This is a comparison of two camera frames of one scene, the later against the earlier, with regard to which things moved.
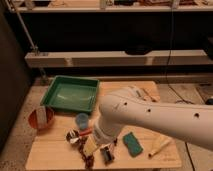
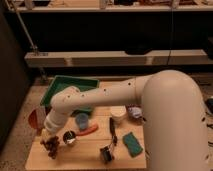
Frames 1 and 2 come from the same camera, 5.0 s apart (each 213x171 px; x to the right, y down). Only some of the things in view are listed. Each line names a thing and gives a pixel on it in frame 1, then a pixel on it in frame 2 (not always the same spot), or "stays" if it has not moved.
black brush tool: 107,154 stays
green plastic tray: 72,93 stays
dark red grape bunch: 88,160 -> 51,143
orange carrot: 85,132 stays
